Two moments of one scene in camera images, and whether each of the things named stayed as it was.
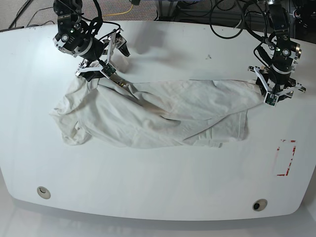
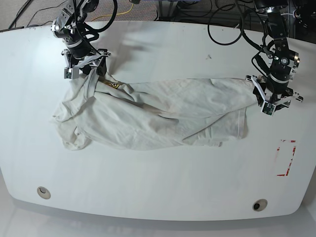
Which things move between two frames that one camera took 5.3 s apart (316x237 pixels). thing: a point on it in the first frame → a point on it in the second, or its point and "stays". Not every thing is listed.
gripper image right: [274, 82] → [273, 91]
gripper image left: [75, 37] → [80, 53]
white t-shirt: [157, 114] stays
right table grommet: [259, 204] stays
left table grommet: [43, 192] stays
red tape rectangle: [294, 150] stays
